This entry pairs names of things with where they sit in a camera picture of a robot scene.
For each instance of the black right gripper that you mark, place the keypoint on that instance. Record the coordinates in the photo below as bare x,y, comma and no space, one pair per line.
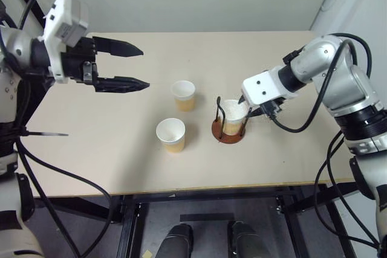
272,108

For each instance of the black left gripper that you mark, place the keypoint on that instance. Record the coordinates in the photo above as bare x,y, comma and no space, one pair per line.
77,64

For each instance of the white paper cup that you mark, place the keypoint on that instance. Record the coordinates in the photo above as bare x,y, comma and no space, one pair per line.
234,110
183,92
170,131

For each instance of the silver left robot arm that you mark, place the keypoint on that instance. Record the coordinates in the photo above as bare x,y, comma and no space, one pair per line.
15,46

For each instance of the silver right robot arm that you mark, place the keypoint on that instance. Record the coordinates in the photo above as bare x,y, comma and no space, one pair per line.
347,82

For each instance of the black zip tie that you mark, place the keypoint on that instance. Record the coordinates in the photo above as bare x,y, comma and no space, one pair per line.
45,133

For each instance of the black floor tape strip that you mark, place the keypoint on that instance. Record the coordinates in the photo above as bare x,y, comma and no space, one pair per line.
207,217

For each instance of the dark rounded robot foot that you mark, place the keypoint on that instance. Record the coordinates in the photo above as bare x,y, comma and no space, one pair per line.
245,240
175,241

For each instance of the small beige tape piece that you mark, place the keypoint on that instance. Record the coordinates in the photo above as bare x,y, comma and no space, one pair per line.
147,254

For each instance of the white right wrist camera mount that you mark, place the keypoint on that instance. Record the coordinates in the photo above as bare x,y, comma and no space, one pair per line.
263,87

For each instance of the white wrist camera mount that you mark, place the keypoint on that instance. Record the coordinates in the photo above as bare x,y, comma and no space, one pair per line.
263,87
65,19

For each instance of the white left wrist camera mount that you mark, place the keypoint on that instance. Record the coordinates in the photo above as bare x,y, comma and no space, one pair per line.
65,19

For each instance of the black metal table frame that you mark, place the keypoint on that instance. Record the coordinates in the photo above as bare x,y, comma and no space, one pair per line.
130,218

